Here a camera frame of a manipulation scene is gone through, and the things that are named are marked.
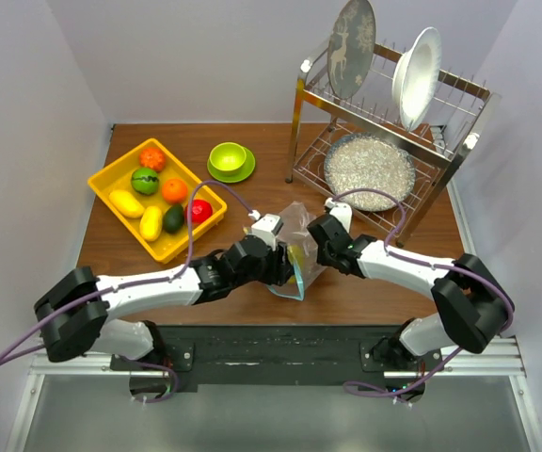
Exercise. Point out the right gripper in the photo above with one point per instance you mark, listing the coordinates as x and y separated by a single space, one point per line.
322 258

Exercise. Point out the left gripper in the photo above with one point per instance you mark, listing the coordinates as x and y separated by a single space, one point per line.
280 267

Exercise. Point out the clear zip top bag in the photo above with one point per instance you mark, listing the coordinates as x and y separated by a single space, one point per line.
295 219

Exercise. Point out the red fake apple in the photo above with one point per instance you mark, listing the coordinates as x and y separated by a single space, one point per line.
199 211

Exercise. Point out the dark green fake avocado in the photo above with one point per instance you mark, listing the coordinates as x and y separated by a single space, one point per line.
173 219

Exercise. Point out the fake orange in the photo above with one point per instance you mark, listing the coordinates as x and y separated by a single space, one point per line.
174 190
153 159

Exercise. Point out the yellow fake mango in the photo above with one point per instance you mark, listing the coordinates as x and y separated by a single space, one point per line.
150 226

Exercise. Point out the light green fake fruit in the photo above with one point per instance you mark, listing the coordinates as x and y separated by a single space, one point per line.
145 181

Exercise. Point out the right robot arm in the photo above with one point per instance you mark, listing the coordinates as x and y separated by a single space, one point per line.
472 308

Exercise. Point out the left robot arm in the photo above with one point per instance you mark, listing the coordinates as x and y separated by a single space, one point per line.
82 308

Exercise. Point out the yellow-green fake fruit slice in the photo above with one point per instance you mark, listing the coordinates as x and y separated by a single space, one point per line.
297 254

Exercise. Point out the speckled flat plate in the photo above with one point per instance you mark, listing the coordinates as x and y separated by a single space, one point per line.
382 173

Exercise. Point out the metal dish rack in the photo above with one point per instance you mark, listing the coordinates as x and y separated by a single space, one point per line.
459 112

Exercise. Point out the green saucer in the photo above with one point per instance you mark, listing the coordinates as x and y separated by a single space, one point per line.
241 175

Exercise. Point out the green bowl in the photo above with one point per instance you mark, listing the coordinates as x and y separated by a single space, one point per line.
227 158

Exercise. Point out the yellow plastic tray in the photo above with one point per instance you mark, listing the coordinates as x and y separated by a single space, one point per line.
117 175

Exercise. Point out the white deep plate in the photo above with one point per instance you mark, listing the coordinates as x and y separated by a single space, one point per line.
415 78

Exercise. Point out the grey reindeer plate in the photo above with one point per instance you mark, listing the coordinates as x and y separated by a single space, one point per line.
351 48

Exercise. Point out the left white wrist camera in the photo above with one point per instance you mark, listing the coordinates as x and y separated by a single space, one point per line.
267 229

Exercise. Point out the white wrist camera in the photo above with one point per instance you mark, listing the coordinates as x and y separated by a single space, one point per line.
341 211
267 229

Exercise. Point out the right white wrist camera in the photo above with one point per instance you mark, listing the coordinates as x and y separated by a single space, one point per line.
341 211

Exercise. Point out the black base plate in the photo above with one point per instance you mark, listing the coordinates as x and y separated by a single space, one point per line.
293 355

